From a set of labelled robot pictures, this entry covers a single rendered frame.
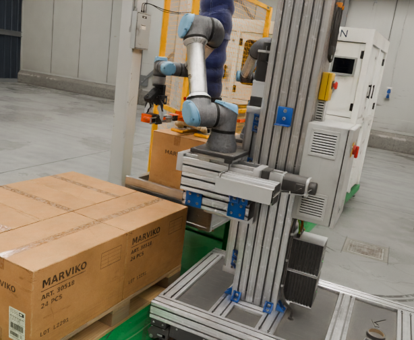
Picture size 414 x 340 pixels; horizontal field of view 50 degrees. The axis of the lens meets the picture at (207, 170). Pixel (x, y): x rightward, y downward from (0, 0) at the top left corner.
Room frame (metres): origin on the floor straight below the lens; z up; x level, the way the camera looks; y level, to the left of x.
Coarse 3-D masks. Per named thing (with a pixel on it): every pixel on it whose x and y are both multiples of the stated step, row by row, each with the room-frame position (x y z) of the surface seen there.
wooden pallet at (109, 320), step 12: (180, 264) 2.64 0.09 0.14; (168, 276) 2.52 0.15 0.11; (144, 288) 2.29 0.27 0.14; (156, 288) 2.52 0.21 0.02; (132, 300) 2.34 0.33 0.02; (144, 300) 2.36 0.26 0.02; (108, 312) 2.02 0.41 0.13; (120, 312) 2.11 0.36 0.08; (132, 312) 2.21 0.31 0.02; (84, 324) 1.87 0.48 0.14; (96, 324) 2.06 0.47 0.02; (108, 324) 2.06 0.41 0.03; (72, 336) 1.94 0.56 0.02; (84, 336) 1.95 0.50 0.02; (96, 336) 1.96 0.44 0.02
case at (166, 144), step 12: (156, 132) 2.92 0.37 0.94; (168, 132) 2.92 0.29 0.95; (192, 132) 3.06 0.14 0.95; (156, 144) 2.92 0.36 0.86; (168, 144) 2.88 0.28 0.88; (180, 144) 2.84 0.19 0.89; (192, 144) 2.79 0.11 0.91; (156, 156) 2.91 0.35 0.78; (168, 156) 2.87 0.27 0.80; (156, 168) 2.91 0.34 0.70; (168, 168) 2.87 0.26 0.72; (156, 180) 2.90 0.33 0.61; (168, 180) 2.86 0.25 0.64; (180, 180) 2.82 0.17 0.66
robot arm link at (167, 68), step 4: (160, 64) 2.48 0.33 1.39; (164, 64) 2.44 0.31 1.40; (168, 64) 2.43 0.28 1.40; (172, 64) 2.44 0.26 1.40; (176, 64) 2.49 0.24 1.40; (180, 64) 2.50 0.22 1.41; (160, 68) 2.46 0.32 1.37; (164, 68) 2.43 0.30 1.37; (168, 68) 2.43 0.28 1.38; (172, 68) 2.44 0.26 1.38; (176, 68) 2.47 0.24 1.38; (180, 68) 2.49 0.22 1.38; (160, 72) 2.49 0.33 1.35; (164, 72) 2.43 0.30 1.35; (168, 72) 2.43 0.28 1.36; (172, 72) 2.44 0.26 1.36; (176, 72) 2.48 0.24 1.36; (180, 72) 2.49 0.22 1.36
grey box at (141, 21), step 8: (136, 16) 3.77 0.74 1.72; (144, 16) 3.86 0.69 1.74; (136, 24) 3.78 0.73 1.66; (144, 24) 3.87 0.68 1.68; (136, 32) 3.78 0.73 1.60; (144, 32) 3.88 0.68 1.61; (136, 40) 3.79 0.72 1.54; (144, 40) 3.88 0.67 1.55; (136, 48) 3.80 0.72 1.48; (144, 48) 3.89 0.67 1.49
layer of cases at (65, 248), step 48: (0, 192) 2.44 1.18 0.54; (48, 192) 2.55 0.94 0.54; (96, 192) 2.68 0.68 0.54; (0, 240) 1.82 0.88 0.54; (48, 240) 1.89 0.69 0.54; (96, 240) 1.96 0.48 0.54; (144, 240) 2.25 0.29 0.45; (0, 288) 1.67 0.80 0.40; (48, 288) 1.66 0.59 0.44; (96, 288) 1.93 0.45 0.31; (0, 336) 1.67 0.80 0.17; (48, 336) 1.67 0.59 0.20
